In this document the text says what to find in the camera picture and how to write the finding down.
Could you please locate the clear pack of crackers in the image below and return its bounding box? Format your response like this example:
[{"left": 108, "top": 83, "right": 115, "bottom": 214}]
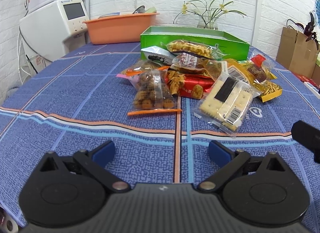
[{"left": 193, "top": 73, "right": 260, "bottom": 135}]

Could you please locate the yellow snack bag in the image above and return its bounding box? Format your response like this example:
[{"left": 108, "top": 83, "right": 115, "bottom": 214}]
[{"left": 226, "top": 59, "right": 283, "bottom": 103}]

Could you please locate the red nut snack packet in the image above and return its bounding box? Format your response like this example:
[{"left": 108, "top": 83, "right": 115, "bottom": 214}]
[{"left": 165, "top": 70, "right": 214, "bottom": 100}]

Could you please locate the clear pack with red label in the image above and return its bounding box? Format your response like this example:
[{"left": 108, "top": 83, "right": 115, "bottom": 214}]
[{"left": 243, "top": 48, "right": 277, "bottom": 83}]

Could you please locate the clear bag of brown balls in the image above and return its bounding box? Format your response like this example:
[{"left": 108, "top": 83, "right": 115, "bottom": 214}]
[{"left": 127, "top": 69, "right": 181, "bottom": 116}]

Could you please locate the white silver snack packet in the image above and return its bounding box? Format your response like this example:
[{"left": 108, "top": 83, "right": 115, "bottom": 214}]
[{"left": 141, "top": 46, "right": 176, "bottom": 65}]

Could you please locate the clear bag of yellow crisps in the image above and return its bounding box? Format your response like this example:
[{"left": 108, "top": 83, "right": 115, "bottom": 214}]
[{"left": 165, "top": 40, "right": 226, "bottom": 60}]

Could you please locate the pink edged snack packet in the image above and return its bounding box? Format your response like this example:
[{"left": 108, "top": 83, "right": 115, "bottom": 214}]
[{"left": 116, "top": 59, "right": 169, "bottom": 89}]

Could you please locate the red booklet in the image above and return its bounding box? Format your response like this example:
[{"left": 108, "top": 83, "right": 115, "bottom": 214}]
[{"left": 293, "top": 73, "right": 319, "bottom": 90}]

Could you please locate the blue patterned tablecloth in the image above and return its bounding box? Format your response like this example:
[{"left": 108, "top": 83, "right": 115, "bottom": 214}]
[{"left": 1, "top": 43, "right": 319, "bottom": 232}]

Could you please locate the brown paper bag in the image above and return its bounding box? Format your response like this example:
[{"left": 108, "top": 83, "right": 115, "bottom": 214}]
[{"left": 276, "top": 27, "right": 319, "bottom": 78}]

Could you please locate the dark red leafed plant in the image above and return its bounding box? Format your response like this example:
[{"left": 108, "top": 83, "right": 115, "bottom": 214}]
[{"left": 286, "top": 12, "right": 319, "bottom": 50}]

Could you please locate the green cardboard box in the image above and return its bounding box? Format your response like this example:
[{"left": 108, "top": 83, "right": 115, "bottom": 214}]
[{"left": 140, "top": 26, "right": 249, "bottom": 61}]

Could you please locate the blue paper fan decoration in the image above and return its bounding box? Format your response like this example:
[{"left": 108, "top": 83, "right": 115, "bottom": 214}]
[{"left": 312, "top": 0, "right": 320, "bottom": 27}]

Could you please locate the orange plastic basin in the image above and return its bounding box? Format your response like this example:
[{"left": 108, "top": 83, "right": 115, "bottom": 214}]
[{"left": 84, "top": 13, "right": 158, "bottom": 45}]

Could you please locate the white machine with screen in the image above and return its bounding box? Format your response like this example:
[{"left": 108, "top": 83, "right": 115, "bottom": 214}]
[{"left": 20, "top": 0, "right": 89, "bottom": 62}]

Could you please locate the orchid plant in glass vase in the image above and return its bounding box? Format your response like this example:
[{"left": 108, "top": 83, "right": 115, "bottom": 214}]
[{"left": 172, "top": 0, "right": 247, "bottom": 29}]

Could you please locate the steel bowl in basin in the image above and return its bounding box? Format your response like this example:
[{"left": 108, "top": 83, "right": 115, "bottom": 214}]
[{"left": 133, "top": 5, "right": 146, "bottom": 14}]

